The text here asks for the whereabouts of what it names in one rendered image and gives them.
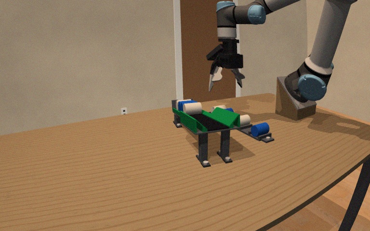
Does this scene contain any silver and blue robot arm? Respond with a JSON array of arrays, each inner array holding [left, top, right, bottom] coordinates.
[[216, 0, 357, 103]]

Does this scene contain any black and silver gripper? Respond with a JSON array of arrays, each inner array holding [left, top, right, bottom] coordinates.
[[209, 38, 245, 91]]

